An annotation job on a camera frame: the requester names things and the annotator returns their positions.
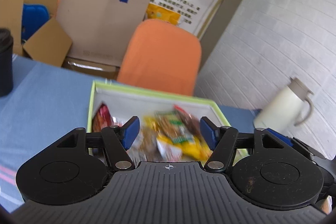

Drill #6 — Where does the white red snack packet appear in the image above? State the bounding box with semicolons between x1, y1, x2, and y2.
156;136;183;162

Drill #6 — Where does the orange chair backrest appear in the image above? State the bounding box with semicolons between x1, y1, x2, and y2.
117;19;202;96

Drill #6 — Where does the yellow snack packet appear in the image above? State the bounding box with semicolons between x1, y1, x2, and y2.
143;116;211;161

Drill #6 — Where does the green open cardboard box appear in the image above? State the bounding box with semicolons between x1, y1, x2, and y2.
86;80;249;163

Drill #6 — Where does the blue plastic seat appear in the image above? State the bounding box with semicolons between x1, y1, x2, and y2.
21;4;50;40

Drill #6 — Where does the green brown snack packet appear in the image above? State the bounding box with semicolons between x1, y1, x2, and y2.
154;105;204;144

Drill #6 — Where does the cookie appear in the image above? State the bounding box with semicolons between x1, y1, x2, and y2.
127;127;162;165

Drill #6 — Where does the flat cardboard box under bag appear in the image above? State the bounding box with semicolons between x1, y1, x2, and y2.
62;57;120;80

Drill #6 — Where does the black coffee cup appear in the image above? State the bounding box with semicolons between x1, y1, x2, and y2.
0;28;14;97

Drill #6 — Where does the yellow snack bag background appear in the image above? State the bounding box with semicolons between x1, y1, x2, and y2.
146;4;181;26

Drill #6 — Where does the brown paper shopping bag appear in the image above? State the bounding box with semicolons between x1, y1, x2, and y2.
56;0;150;67

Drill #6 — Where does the white thermos jug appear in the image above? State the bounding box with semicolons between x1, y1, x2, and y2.
253;77;314;133

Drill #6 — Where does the open brown cardboard box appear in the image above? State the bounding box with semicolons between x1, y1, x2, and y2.
1;0;72;67

